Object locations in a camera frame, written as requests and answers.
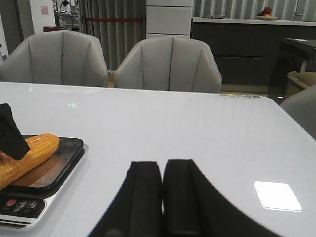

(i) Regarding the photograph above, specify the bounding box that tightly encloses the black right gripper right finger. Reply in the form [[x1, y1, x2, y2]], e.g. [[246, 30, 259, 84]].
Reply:
[[163, 159, 276, 237]]

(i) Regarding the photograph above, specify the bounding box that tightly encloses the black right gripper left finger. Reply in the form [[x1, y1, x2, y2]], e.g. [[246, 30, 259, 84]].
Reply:
[[89, 161, 162, 237]]

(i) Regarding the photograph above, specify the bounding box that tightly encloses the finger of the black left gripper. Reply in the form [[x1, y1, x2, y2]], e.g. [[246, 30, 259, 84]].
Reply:
[[0, 103, 30, 160]]

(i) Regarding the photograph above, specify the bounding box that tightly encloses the orange corn cob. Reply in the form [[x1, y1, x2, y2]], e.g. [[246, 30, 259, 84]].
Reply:
[[0, 133, 60, 189]]

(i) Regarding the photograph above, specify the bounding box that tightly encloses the black and silver kitchen scale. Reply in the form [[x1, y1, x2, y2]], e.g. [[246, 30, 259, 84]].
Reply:
[[0, 137, 85, 230]]

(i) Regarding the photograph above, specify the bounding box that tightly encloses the left grey upholstered chair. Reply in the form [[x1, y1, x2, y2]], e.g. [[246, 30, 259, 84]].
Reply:
[[0, 30, 108, 87]]

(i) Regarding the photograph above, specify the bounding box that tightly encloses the grey upholstered chair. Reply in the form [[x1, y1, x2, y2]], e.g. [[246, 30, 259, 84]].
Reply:
[[0, 30, 108, 87], [114, 36, 222, 93]]

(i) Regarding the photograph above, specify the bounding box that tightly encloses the right grey upholstered chair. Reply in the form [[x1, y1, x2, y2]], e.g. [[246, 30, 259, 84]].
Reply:
[[114, 36, 222, 93]]

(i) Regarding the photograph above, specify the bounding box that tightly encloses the dark sideboard counter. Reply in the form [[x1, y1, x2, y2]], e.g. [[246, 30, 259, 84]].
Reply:
[[191, 17, 316, 86]]

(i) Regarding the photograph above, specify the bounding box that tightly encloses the white drawer cabinet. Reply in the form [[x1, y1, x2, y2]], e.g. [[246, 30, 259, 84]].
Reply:
[[146, 0, 193, 39]]

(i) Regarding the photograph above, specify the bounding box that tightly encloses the fruit bowl on counter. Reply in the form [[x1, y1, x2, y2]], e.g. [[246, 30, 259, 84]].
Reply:
[[255, 6, 278, 20]]

